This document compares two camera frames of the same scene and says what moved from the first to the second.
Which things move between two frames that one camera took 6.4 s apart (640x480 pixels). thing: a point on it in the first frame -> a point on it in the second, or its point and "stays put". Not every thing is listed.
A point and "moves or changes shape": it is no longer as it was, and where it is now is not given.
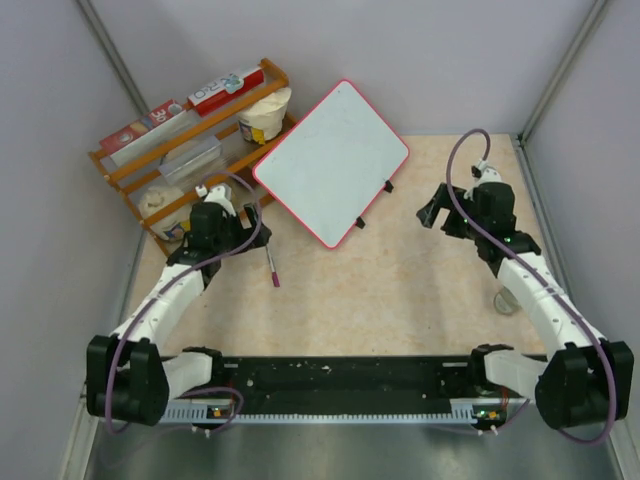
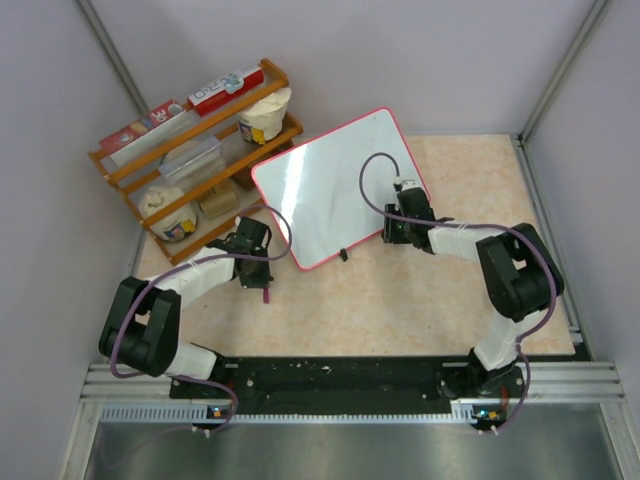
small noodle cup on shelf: [173, 226] stays put
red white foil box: [204, 101] stays put
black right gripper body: [471, 205] -> [398, 232]
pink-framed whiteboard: [330, 167] moves or changes shape
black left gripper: [235, 221] -> [258, 281]
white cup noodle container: [264, 119] stays put
